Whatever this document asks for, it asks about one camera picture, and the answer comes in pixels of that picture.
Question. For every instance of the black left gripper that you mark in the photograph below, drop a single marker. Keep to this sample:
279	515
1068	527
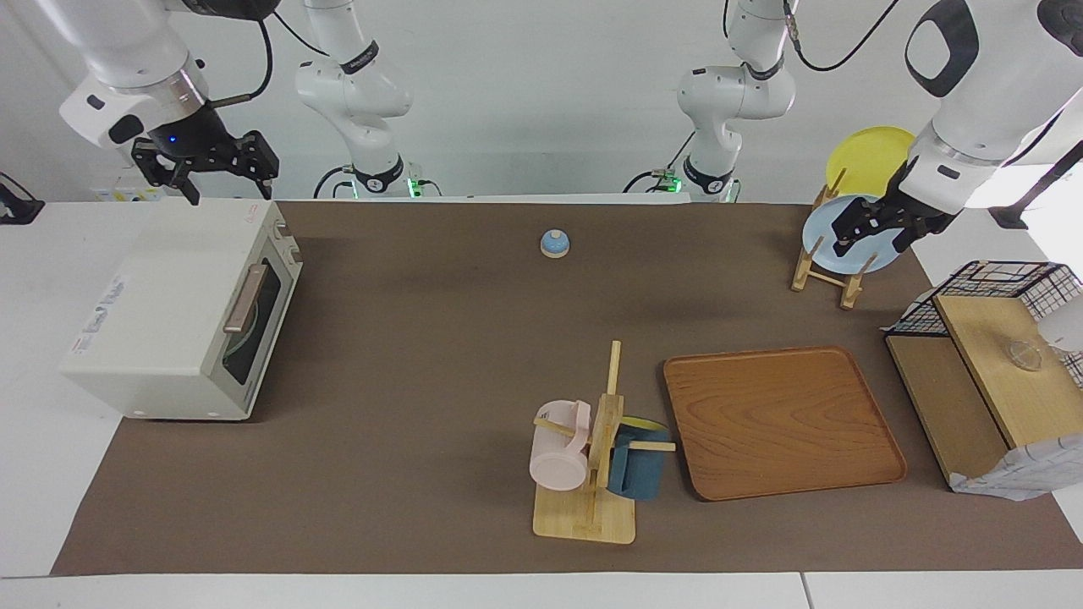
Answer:
918	203

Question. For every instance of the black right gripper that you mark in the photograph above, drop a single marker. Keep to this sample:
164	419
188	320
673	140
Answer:
196	135

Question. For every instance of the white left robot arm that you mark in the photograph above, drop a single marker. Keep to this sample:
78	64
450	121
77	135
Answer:
998	85

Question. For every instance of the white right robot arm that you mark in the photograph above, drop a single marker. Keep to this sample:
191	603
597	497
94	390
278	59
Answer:
127	42

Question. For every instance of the white toaster oven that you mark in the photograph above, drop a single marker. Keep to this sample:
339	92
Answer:
161	313

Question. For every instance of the light blue plate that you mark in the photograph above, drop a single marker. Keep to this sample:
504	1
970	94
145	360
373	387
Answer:
825	233

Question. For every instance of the yellow plate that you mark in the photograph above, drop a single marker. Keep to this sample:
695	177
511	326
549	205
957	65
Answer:
871	156

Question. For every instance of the white power strip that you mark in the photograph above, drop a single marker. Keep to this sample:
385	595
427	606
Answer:
127	194

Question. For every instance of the wooden plate rack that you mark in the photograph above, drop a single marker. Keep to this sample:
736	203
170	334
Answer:
804	275

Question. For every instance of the black stand with foot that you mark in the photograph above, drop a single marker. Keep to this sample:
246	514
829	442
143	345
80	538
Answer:
1011	217

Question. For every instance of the wooden shelf box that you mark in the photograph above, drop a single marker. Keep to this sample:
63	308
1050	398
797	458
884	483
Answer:
990	372

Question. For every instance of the clear glass bowl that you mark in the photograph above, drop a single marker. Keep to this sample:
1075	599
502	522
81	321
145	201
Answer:
1025	355

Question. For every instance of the brown wooden tray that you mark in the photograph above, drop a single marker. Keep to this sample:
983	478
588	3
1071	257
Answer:
778	423

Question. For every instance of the white patterned cloth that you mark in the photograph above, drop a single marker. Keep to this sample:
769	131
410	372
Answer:
1032	478

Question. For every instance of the brown table mat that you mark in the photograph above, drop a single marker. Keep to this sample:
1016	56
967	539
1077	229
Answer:
423	381

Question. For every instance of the blue service bell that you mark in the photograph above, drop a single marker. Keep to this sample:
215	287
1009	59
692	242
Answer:
554	244

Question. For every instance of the dark blue mug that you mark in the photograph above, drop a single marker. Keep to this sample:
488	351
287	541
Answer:
639	474

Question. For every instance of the pink mug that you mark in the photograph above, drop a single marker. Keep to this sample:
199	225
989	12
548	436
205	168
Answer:
558	461

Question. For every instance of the wooden mug rack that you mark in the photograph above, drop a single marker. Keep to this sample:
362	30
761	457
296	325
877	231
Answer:
584	516

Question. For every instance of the black clamp mount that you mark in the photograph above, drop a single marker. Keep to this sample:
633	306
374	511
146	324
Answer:
17	205

